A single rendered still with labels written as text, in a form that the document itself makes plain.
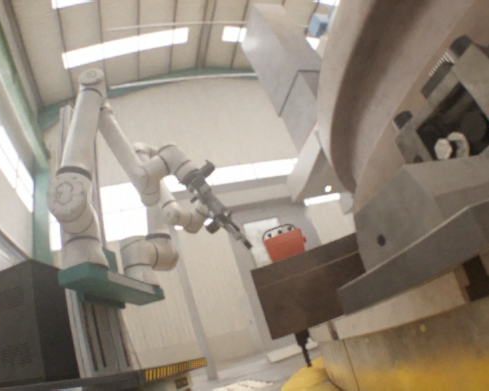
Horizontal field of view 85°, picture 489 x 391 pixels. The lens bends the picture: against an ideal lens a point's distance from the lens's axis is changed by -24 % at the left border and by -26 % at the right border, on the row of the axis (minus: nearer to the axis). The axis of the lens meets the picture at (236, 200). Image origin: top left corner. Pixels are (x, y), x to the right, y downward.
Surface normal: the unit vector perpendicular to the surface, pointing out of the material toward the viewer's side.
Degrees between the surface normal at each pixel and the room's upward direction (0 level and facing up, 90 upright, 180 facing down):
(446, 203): 90
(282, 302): 90
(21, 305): 90
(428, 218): 90
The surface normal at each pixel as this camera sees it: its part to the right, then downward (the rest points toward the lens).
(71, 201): 0.26, -0.36
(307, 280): -0.16, -0.39
